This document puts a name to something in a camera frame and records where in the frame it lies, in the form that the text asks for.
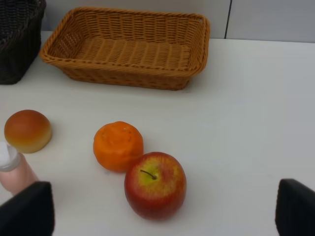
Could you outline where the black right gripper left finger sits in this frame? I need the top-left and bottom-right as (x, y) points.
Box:
(0, 181), (55, 236)

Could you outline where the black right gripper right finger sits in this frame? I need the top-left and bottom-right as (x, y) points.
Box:
(275, 179), (315, 236)

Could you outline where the pink bottle white cap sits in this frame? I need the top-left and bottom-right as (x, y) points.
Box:
(0, 142), (38, 196)

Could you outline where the round bread bun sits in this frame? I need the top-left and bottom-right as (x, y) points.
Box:
(4, 110), (52, 153)

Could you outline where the orange mandarin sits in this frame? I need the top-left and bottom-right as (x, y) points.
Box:
(93, 121), (144, 173)

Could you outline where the red apple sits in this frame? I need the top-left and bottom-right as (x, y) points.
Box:
(124, 152), (187, 220)

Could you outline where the tan wicker basket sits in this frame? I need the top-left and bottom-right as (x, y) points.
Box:
(39, 7), (210, 90)

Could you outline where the dark brown wicker basket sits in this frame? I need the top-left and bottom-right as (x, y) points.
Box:
(0, 0), (46, 85)

